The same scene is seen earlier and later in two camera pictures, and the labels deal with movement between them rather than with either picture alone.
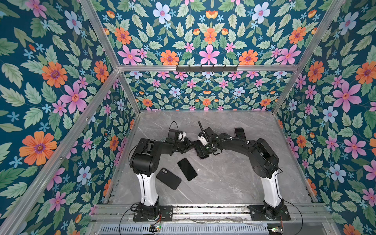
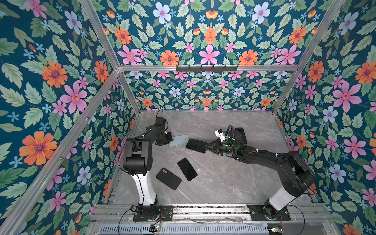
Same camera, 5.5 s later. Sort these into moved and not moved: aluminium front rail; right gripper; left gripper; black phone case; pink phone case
Moved: right gripper; left gripper
Not moved: aluminium front rail; black phone case; pink phone case
